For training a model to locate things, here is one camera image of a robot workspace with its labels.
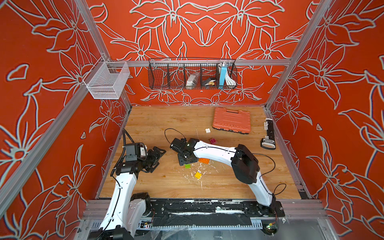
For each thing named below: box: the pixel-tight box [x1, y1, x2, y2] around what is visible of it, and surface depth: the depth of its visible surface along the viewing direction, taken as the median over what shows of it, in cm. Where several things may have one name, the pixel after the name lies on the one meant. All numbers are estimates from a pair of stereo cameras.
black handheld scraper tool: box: [260, 118, 276, 150], surface depth 100 cm
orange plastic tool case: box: [212, 107, 251, 135], surface depth 105 cm
